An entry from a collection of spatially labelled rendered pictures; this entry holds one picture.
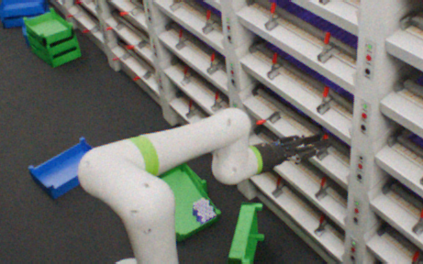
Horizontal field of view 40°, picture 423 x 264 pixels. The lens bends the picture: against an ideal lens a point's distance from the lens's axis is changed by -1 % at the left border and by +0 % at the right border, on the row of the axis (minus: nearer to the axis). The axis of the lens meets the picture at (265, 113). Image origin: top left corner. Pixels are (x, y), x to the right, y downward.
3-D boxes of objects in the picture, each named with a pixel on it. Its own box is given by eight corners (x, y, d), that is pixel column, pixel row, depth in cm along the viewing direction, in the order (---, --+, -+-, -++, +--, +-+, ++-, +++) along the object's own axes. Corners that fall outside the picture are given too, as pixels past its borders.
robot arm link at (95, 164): (98, 214, 133) (97, 169, 128) (68, 191, 141) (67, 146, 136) (161, 189, 146) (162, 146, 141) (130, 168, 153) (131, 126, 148)
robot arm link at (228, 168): (204, 180, 177) (225, 195, 169) (205, 142, 172) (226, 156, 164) (241, 169, 185) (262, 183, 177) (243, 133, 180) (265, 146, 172)
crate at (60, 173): (54, 199, 265) (50, 186, 260) (32, 179, 277) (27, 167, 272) (108, 166, 282) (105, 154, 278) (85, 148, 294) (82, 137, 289)
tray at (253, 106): (350, 193, 192) (346, 176, 185) (245, 109, 232) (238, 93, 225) (393, 156, 197) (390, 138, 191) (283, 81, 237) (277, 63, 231)
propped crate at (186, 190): (218, 220, 251) (221, 212, 245) (178, 242, 242) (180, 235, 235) (183, 167, 263) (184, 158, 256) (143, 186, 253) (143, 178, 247)
